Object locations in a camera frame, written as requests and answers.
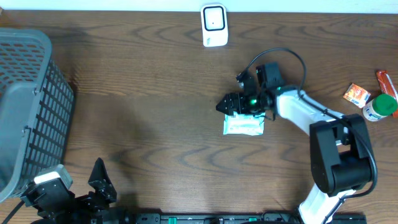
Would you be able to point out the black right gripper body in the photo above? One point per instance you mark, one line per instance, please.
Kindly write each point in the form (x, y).
(252, 103)

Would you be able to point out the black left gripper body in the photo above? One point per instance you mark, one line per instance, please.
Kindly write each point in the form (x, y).
(87, 208)

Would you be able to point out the light blue wipes packet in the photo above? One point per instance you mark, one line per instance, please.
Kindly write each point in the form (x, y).
(248, 124)

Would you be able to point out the orange small carton box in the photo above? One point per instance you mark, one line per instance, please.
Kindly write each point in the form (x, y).
(357, 95)

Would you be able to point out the green lid cup container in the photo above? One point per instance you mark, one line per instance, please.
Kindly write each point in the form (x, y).
(380, 107)

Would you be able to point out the red Top snack packet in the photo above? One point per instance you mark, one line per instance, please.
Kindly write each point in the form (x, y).
(386, 86)

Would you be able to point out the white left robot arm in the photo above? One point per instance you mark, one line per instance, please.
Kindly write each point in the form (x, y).
(110, 215)

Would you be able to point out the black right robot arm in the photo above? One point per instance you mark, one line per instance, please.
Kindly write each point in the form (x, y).
(342, 160)

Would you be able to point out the white barcode scanner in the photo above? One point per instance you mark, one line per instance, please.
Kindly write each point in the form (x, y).
(214, 25)

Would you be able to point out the dark grey plastic basket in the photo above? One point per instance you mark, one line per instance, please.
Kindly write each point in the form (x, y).
(37, 106)

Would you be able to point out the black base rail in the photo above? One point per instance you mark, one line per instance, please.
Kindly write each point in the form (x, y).
(272, 217)

